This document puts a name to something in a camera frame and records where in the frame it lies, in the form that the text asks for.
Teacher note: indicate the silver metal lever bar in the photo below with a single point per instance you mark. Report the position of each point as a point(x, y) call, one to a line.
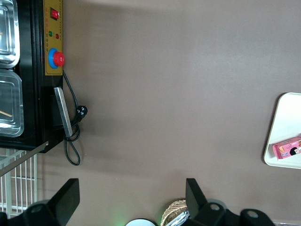
point(63, 111)

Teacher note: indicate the red rocker switch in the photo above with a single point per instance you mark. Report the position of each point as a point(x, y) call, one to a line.
point(55, 13)

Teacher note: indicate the light woven wicker basket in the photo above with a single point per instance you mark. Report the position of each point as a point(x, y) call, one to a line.
point(172, 209)

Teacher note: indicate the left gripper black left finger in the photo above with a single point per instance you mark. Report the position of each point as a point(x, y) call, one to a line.
point(58, 207)

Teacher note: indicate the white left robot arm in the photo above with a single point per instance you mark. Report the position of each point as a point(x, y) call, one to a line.
point(140, 223)

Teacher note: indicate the black machine with yellow panel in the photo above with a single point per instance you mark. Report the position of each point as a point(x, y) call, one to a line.
point(37, 99)

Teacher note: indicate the beige plastic serving tray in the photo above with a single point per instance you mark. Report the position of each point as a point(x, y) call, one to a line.
point(287, 117)

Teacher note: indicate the red emergency stop button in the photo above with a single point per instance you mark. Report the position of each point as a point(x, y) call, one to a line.
point(57, 58)

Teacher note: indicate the shiny metal tray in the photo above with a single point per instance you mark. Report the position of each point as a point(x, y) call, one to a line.
point(8, 30)
point(10, 101)

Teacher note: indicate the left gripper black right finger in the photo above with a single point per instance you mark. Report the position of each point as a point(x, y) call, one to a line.
point(200, 212)

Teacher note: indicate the pink snack pack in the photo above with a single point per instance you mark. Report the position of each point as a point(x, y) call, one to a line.
point(288, 148)

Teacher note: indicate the aluminium foil container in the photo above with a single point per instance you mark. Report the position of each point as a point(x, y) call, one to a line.
point(179, 219)

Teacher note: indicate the grey metal bar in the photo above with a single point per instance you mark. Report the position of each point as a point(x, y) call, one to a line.
point(26, 156)

